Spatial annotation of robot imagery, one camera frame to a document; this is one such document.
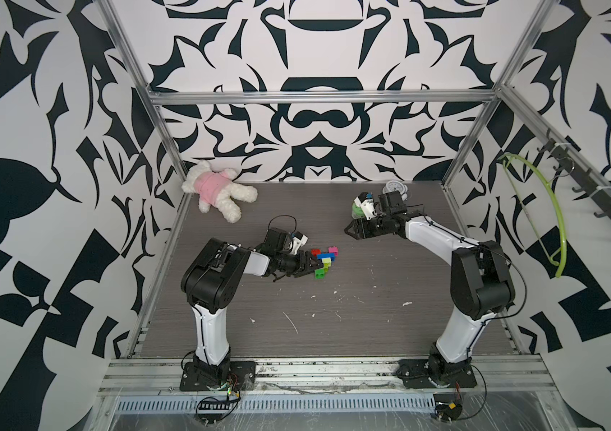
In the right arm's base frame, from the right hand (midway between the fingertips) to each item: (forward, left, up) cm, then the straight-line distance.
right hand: (353, 224), depth 94 cm
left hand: (-11, +12, -8) cm, 18 cm away
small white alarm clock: (+25, -21, -7) cm, 33 cm away
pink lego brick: (-5, +7, -8) cm, 12 cm away
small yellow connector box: (-52, -21, -12) cm, 57 cm away
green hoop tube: (-24, -46, +16) cm, 54 cm away
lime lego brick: (-11, +9, -8) cm, 16 cm away
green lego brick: (-15, +12, -8) cm, 21 cm away
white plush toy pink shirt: (+17, +50, 0) cm, 53 cm away
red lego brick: (-6, +13, -8) cm, 16 cm away
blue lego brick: (-8, +11, -8) cm, 16 cm away
